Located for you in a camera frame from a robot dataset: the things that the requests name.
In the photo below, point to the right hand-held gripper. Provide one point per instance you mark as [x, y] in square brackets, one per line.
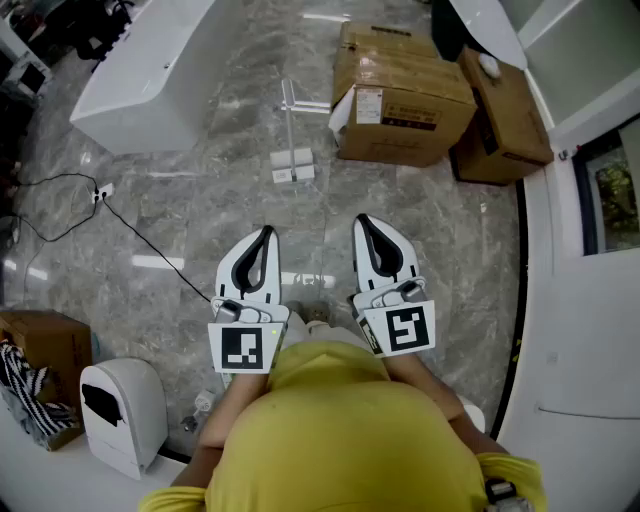
[407, 325]

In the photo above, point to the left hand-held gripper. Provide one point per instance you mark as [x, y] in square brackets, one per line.
[242, 345]

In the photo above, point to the person's left forearm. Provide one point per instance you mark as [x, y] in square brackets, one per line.
[225, 415]

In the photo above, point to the person's right forearm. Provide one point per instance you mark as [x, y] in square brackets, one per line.
[430, 390]

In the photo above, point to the small white floor fitting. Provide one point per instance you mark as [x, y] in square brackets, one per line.
[204, 401]

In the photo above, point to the person's light trousers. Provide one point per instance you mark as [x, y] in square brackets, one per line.
[310, 334]

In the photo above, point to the large labelled cardboard box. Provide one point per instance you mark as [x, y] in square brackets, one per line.
[400, 115]

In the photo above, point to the white power strip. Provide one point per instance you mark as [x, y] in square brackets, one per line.
[103, 192]

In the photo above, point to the long cardboard box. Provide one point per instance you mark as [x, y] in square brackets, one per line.
[505, 125]

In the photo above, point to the person's yellow shirt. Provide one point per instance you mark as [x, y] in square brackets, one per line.
[340, 440]

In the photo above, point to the white toilet seat lid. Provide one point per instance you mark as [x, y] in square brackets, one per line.
[127, 415]

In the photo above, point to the open cardboard box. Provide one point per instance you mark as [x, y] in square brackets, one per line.
[55, 345]

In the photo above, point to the small white rounded object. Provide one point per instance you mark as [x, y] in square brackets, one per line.
[489, 65]

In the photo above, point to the white cabinet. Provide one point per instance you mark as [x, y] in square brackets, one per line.
[575, 380]

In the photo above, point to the dark framed window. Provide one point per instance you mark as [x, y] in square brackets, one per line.
[612, 200]

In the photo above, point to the black white striped cloth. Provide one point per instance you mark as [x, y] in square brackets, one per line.
[27, 395]

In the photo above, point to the white curved bathtub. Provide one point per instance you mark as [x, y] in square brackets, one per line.
[490, 27]

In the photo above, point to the black office chair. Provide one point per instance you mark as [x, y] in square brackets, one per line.
[102, 27]

